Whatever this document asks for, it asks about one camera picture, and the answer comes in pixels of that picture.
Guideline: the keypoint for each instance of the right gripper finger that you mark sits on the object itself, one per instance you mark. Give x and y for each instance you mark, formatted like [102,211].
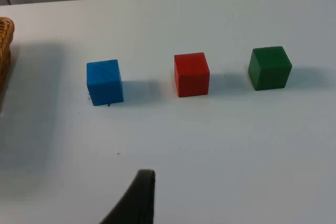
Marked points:
[139,200]

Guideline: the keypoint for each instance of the blue cube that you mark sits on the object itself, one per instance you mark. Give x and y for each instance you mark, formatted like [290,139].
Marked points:
[105,82]

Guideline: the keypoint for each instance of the pale brown wicker basket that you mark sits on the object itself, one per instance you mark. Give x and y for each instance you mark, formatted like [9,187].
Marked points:
[5,37]

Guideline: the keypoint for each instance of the red cube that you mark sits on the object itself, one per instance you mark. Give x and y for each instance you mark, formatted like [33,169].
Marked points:
[193,75]

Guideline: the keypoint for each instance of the green cube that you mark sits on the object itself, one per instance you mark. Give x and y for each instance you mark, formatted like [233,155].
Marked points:
[269,69]

